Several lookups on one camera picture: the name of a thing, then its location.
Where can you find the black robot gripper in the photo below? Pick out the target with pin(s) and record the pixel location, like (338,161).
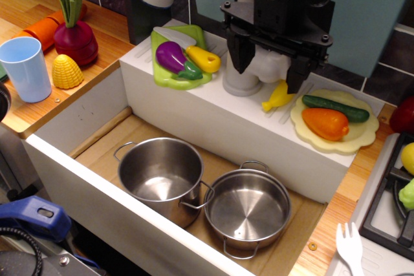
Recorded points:
(296,28)

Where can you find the grey faucet lever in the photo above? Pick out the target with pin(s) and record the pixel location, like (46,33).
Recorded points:
(269,66)

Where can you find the grey toy faucet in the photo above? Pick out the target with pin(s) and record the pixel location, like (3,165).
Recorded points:
(238,79)

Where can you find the yellow toy squash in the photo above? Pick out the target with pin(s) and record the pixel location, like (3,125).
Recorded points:
(279,97)

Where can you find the white toy sink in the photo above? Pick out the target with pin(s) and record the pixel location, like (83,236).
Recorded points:
(234,128)

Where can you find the green cutting board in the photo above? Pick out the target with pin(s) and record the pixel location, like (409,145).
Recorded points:
(178,78)

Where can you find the cream scalloped plate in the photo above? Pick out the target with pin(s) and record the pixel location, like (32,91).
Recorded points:
(360,134)

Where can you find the purple toy eggplant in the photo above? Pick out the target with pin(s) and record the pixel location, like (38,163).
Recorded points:
(170,56)

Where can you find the green toy cucumber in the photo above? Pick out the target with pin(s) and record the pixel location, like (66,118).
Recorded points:
(353,114)

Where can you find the shallow steel pot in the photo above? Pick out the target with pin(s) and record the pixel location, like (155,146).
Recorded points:
(248,209)

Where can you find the tall steel pot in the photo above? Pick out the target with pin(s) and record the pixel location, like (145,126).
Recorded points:
(166,175)

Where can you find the yellow toy lemon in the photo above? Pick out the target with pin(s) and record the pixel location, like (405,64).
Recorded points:
(407,158)

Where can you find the light green toy vegetable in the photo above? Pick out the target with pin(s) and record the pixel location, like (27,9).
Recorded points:
(406,196)

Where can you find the red toy beet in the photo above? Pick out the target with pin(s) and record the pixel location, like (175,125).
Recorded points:
(71,12)

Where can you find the black toy stove grate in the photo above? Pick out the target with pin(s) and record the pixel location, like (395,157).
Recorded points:
(387,222)

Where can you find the yellow toy corn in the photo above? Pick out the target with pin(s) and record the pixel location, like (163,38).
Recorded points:
(66,74)

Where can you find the white plastic fork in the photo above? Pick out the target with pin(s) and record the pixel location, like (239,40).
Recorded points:
(349,247)

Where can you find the orange wooden toy carrot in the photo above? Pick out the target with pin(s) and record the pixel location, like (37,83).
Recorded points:
(52,29)

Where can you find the light blue plastic cup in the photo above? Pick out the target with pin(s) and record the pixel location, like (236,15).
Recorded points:
(24,62)

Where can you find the blue clamp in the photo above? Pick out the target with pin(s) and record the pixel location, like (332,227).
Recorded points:
(38,217)

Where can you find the yellow handled toy knife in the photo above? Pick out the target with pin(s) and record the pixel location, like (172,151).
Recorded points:
(204,59)

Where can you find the teal wall bin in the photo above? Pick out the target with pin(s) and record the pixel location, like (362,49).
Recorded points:
(360,29)

